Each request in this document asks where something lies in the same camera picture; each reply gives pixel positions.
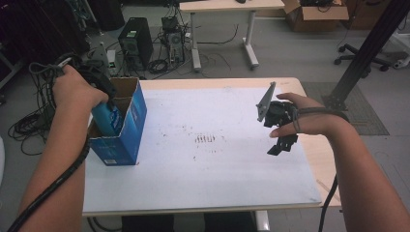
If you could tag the person's right hand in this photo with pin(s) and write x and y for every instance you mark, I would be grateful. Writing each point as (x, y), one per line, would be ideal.
(317, 121)

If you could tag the person's left leg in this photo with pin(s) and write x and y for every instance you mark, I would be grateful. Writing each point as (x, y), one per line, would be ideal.
(148, 224)

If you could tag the person's left hand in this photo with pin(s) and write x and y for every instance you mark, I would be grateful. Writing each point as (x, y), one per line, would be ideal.
(74, 93)

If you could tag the clear tape strip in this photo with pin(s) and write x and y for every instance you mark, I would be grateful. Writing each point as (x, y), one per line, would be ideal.
(327, 189)

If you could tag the open computer case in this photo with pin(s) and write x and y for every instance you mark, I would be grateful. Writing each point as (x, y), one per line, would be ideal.
(174, 42)

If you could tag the blue cardboard box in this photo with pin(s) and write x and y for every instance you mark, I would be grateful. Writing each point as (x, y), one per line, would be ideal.
(129, 135)

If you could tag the black metal post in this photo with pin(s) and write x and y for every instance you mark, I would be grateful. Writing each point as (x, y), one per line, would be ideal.
(374, 42)

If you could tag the grey floor mat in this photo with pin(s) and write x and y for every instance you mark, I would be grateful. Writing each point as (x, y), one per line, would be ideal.
(370, 119)

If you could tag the black computer tower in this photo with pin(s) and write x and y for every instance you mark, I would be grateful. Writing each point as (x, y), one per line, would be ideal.
(137, 42)

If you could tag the blue bottle with white cap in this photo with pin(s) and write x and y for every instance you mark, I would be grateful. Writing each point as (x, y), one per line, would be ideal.
(106, 121)

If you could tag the wooden table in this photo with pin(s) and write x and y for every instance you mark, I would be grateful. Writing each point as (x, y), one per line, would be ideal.
(317, 151)

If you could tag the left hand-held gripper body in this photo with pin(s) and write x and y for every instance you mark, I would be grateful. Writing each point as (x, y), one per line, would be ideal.
(96, 77)

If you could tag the person's leg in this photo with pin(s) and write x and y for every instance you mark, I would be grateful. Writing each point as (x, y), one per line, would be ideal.
(230, 223)
(148, 224)

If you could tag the black curtain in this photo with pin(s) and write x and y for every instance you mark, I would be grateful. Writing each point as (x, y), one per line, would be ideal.
(35, 32)

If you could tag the white table mat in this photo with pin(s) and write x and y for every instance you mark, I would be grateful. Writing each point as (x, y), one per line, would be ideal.
(209, 180)

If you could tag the open brown cardboard box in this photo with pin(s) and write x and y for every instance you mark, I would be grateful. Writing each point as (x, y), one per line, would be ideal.
(316, 16)

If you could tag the black office chair base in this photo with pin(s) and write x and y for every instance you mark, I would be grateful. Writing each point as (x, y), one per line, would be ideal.
(354, 56)

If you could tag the person's right leg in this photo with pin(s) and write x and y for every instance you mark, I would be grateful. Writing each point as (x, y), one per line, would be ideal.
(230, 223)

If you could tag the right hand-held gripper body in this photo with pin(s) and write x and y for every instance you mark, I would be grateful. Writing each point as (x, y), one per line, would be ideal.
(278, 114)

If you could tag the white-legged desk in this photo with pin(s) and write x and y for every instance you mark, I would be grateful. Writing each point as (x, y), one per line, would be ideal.
(225, 5)

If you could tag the small white power unit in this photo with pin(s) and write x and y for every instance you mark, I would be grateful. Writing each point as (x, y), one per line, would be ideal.
(112, 59)

